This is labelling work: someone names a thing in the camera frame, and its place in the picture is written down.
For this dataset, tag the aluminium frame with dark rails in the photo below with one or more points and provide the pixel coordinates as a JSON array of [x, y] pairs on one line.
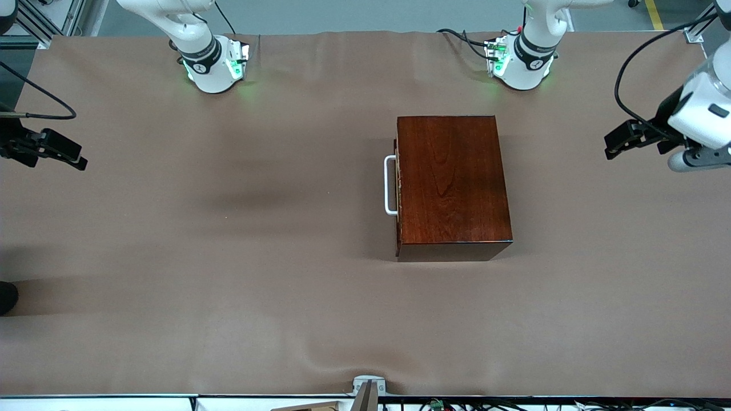
[[43, 31]]

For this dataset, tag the black rounded object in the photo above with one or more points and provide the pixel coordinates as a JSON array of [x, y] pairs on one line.
[[7, 297]]

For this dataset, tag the aluminium frame rail with bracket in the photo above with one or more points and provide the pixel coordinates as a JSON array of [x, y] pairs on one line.
[[694, 35]]

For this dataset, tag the tan cardboard piece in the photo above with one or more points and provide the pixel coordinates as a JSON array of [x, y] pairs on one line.
[[320, 407]]

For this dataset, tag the brown table cloth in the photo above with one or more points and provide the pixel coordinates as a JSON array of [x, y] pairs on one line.
[[285, 314]]

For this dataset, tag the grey metal bracket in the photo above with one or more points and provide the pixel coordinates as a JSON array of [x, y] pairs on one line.
[[368, 381]]

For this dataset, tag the dark red wooden cabinet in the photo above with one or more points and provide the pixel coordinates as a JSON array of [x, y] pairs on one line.
[[457, 188]]

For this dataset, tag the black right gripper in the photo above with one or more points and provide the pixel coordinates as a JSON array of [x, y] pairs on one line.
[[12, 141]]

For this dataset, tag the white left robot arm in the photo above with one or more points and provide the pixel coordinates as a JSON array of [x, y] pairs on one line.
[[528, 63]]

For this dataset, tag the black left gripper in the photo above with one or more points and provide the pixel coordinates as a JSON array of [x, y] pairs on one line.
[[661, 117]]

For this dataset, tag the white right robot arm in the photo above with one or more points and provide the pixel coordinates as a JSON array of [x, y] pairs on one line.
[[205, 74]]

